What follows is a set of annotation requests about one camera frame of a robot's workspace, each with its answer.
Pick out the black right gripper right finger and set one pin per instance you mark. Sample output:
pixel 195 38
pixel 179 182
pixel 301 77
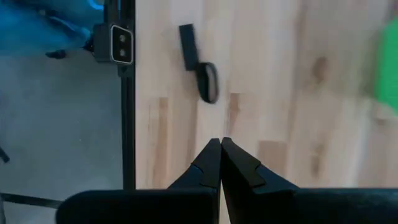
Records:
pixel 264 205

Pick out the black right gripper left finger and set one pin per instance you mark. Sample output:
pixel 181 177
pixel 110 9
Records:
pixel 199 202

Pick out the wide black rubber band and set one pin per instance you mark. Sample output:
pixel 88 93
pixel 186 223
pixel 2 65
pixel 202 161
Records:
pixel 189 46

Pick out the green plastic basket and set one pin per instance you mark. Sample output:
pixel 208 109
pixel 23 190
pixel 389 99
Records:
pixel 388 62

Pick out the blue fabric seat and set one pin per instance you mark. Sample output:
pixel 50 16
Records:
pixel 37 25

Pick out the black aluminium table frame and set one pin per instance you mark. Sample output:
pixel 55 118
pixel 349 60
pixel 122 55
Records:
pixel 128 124

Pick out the black table-level camera box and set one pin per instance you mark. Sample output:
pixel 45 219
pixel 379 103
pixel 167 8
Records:
pixel 121 43

